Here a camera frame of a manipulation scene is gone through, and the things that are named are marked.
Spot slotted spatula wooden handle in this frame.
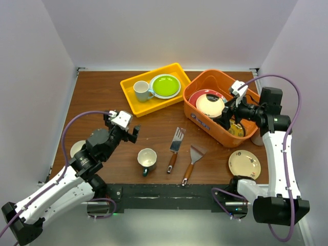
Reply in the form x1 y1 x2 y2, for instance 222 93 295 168
167 127 186 174

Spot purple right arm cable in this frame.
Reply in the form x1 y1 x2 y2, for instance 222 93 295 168
211 74 302 243

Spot solid spatula wooden handle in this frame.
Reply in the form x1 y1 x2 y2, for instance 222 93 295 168
181 145 207 187

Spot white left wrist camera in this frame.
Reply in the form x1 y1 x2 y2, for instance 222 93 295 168
109 111 133 131

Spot cream plate black mark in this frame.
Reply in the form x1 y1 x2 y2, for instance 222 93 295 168
196 94 224 118

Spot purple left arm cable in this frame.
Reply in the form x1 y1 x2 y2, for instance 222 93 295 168
0 110 118 246

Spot small white dish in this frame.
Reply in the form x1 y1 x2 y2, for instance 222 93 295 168
70 140 86 158

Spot white cup green handle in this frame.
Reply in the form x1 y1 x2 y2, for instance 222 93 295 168
137 148 157 177

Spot orange plastic dish bin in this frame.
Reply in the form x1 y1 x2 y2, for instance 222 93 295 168
183 69 258 148

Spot white scalloped plate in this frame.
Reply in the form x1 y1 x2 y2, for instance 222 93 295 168
150 74 181 99

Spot light blue mug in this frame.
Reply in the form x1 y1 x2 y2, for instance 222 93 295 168
133 80 155 103

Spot lime green plate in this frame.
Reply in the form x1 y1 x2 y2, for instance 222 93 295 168
152 75 180 96

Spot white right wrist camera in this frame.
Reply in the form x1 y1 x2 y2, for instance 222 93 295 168
229 80 248 107

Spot beige purple cup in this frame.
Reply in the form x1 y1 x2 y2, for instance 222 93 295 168
251 134 264 146

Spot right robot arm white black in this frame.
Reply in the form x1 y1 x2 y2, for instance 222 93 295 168
214 86 310 226

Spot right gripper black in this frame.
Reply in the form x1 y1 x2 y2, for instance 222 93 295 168
213 92 264 130

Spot cream plate small motifs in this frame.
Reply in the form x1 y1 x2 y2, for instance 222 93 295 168
228 150 261 180

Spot yellow plastic tray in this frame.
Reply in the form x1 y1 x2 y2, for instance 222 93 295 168
120 63 191 117

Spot yellow patterned plate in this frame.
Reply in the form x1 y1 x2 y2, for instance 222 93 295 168
228 119 245 137

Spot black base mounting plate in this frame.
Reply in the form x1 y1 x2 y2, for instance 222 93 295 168
107 183 248 218

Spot red and teal plate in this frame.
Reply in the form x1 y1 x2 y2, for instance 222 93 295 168
189 89 227 108

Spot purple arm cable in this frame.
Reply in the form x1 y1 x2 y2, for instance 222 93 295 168
211 74 302 243
0 110 118 246

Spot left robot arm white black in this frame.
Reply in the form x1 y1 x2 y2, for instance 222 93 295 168
1 111 140 245

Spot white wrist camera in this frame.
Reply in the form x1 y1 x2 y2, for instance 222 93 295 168
229 80 248 107
109 111 133 131

